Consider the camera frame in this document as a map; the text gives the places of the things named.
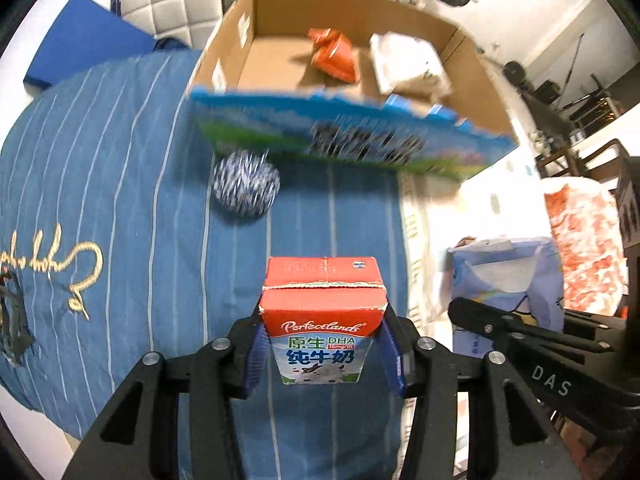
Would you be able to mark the printed cardboard box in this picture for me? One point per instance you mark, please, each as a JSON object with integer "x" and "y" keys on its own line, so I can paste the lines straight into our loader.
{"x": 350, "y": 135}

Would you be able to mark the white tufted headboard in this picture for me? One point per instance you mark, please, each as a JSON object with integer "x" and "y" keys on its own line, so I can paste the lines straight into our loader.
{"x": 175, "y": 0}

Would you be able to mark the blue white patterned ball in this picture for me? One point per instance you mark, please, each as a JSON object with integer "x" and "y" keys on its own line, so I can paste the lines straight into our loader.
{"x": 246, "y": 184}

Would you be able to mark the white soft packet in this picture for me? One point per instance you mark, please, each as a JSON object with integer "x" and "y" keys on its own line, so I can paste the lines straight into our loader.
{"x": 410, "y": 62}

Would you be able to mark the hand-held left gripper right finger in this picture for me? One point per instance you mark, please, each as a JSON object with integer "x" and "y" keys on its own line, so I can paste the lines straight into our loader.
{"x": 392, "y": 366}

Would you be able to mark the large orange snack packet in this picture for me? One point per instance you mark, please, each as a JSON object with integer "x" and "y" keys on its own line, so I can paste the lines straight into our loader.
{"x": 337, "y": 60}

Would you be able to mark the blue white plastic packet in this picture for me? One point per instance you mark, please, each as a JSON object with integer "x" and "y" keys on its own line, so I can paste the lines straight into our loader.
{"x": 505, "y": 275}

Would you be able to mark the red white milk carton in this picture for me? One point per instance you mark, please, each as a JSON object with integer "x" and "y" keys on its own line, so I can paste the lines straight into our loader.
{"x": 320, "y": 320}

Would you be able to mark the wooden chair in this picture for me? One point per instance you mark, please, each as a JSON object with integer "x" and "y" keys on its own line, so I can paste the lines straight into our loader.
{"x": 600, "y": 160}

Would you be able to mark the orange white printed bag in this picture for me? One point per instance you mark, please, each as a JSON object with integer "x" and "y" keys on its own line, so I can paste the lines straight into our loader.
{"x": 585, "y": 245}

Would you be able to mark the white printed bedsheet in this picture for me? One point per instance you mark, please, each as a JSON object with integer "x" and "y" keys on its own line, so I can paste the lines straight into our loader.
{"x": 492, "y": 210}

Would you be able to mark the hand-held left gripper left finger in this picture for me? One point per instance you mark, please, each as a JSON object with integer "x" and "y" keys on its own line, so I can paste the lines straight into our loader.
{"x": 256, "y": 360}

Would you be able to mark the small orange snack packet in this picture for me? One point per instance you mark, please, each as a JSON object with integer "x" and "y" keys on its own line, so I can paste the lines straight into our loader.
{"x": 322, "y": 35}

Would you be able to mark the blue flat board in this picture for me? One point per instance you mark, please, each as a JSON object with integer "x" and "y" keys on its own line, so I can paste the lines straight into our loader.
{"x": 85, "y": 45}

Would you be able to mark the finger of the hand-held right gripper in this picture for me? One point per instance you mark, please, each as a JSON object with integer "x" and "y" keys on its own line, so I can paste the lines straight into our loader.
{"x": 500, "y": 322}
{"x": 595, "y": 321}

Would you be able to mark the blue striped blanket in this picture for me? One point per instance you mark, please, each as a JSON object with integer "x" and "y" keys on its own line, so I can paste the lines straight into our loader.
{"x": 140, "y": 220}

